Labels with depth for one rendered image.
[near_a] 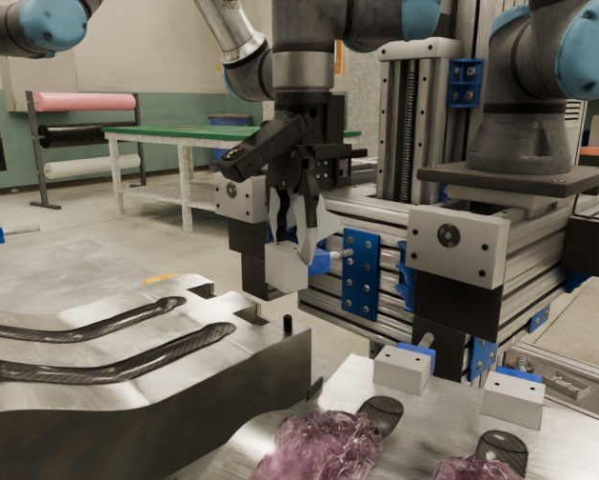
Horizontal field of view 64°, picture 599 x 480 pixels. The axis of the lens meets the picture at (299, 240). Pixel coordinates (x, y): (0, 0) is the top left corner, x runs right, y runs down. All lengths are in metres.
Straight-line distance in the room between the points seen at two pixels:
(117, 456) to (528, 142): 0.65
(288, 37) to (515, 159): 0.38
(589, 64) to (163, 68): 7.73
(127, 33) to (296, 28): 7.39
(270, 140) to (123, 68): 7.31
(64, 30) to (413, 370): 0.62
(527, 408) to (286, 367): 0.24
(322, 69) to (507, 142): 0.32
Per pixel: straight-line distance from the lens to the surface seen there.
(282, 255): 0.60
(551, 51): 0.67
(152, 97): 8.05
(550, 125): 0.80
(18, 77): 6.92
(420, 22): 0.61
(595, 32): 0.65
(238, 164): 0.55
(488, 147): 0.79
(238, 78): 1.17
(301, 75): 0.58
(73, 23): 0.78
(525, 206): 0.75
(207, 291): 0.71
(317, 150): 0.59
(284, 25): 0.59
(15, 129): 7.23
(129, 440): 0.47
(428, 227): 0.70
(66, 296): 0.97
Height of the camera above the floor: 1.14
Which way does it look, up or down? 16 degrees down
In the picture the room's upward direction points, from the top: straight up
